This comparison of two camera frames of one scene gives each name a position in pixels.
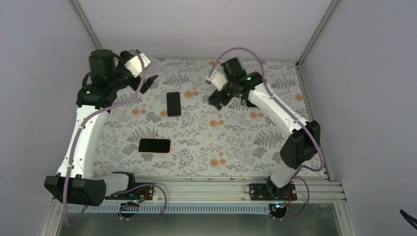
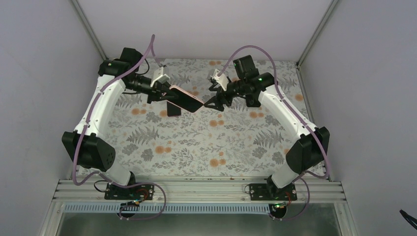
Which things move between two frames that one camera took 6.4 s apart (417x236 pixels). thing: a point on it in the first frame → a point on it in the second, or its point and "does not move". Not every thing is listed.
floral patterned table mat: x=173 y=128 does not move
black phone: x=154 y=145 → x=186 y=100
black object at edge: x=406 y=217 does not move
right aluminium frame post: x=302 y=57 does not move
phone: x=173 y=103 does not move
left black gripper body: x=115 y=80 → x=155 y=90
